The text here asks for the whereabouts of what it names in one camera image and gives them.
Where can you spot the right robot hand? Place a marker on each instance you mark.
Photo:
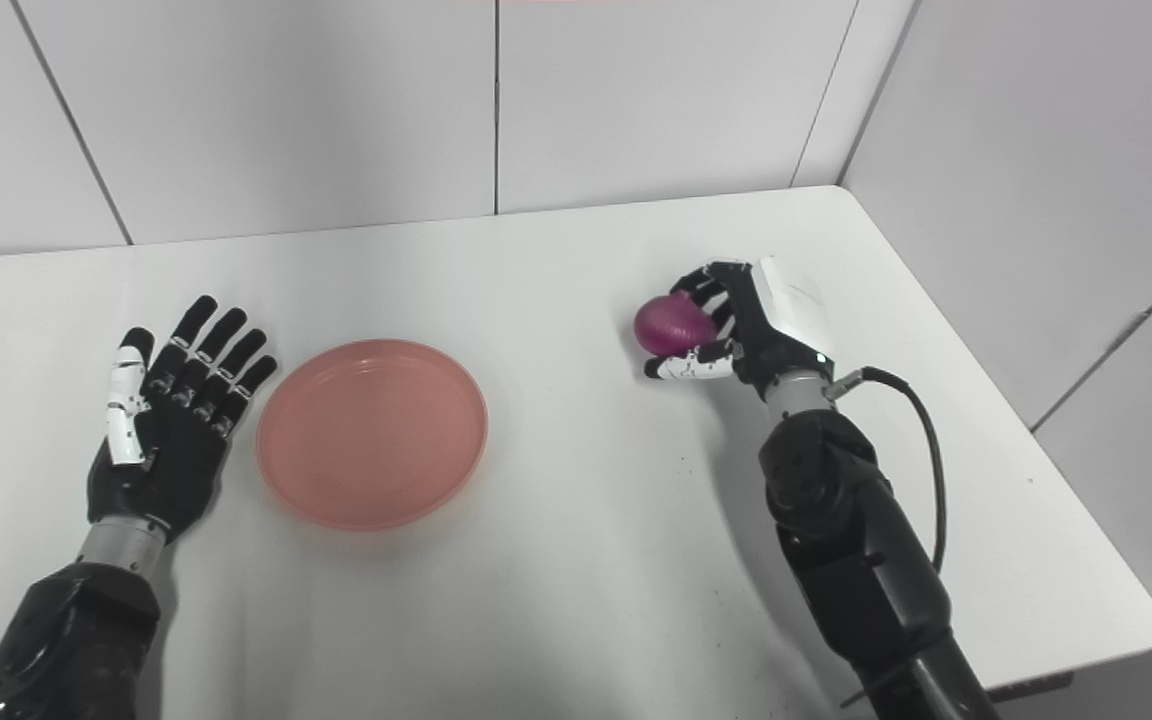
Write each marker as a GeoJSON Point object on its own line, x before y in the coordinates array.
{"type": "Point", "coordinates": [761, 330]}

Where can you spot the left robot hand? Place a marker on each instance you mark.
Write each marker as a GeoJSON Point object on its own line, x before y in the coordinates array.
{"type": "Point", "coordinates": [171, 430]}

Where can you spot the purple red onion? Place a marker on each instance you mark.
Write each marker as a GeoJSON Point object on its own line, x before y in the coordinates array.
{"type": "Point", "coordinates": [673, 324]}

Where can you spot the pink round plate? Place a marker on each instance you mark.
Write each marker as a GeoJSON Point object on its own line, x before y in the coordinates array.
{"type": "Point", "coordinates": [372, 434]}

